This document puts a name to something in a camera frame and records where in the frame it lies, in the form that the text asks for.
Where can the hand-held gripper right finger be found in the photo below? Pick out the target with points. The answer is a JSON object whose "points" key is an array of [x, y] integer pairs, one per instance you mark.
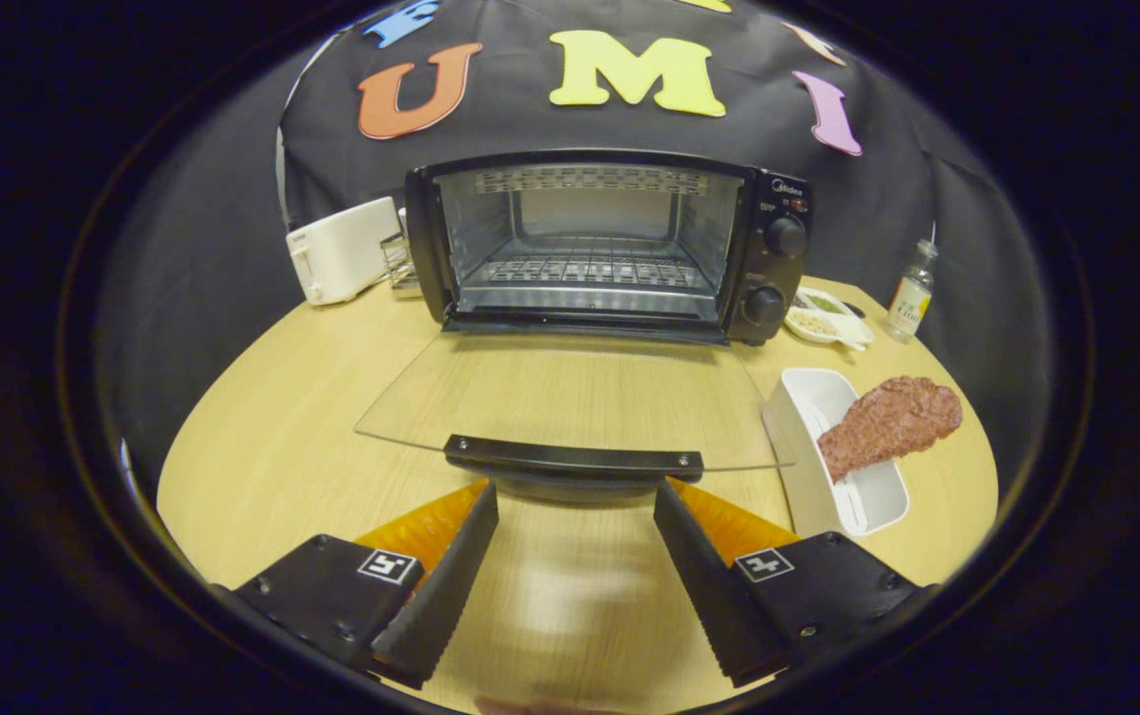
{"points": [[704, 586]]}

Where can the small black object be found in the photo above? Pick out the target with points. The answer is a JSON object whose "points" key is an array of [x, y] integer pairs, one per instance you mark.
{"points": [[854, 309]]}

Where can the white bread toaster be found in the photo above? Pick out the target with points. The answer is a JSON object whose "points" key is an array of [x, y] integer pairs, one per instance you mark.
{"points": [[342, 253]]}

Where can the brown meat steak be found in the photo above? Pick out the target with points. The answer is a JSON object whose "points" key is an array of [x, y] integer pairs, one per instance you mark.
{"points": [[888, 422]]}

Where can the clear glass bottle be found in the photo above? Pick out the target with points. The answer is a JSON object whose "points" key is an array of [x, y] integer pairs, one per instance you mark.
{"points": [[912, 298]]}

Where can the black toaster oven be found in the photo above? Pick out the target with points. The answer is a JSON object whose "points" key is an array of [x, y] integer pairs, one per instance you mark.
{"points": [[774, 273]]}

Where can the white rectangular tray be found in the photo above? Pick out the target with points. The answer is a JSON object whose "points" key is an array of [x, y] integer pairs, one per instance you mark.
{"points": [[803, 447]]}

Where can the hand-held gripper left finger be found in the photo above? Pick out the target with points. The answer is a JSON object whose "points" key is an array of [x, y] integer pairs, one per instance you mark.
{"points": [[451, 586]]}

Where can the white divided condiment dish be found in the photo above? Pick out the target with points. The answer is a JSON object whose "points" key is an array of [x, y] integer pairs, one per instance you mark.
{"points": [[818, 320]]}

